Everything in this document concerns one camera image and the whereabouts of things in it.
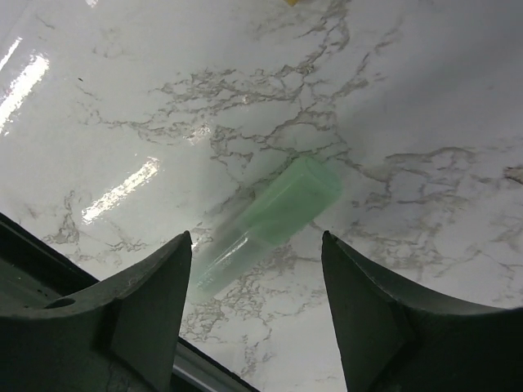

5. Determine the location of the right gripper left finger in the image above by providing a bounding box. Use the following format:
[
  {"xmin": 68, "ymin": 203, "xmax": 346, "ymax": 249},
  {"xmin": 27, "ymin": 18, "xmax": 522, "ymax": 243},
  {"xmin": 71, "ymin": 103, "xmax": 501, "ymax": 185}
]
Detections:
[{"xmin": 1, "ymin": 233, "xmax": 192, "ymax": 391}]

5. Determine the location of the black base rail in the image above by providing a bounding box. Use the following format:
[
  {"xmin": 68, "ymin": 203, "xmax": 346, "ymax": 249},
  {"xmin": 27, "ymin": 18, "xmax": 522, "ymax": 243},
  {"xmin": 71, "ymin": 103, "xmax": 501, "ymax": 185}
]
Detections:
[{"xmin": 1, "ymin": 217, "xmax": 251, "ymax": 391}]

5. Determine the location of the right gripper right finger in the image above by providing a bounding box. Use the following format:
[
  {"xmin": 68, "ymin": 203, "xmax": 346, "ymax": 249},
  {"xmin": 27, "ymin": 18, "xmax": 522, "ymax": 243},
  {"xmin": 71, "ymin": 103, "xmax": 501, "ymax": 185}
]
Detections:
[{"xmin": 321, "ymin": 232, "xmax": 522, "ymax": 391}]

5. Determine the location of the green highlighter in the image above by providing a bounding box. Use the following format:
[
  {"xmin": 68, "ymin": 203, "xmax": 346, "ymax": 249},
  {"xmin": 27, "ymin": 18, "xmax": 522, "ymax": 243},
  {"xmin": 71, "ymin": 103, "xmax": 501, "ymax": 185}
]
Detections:
[{"xmin": 188, "ymin": 157, "xmax": 342, "ymax": 303}]

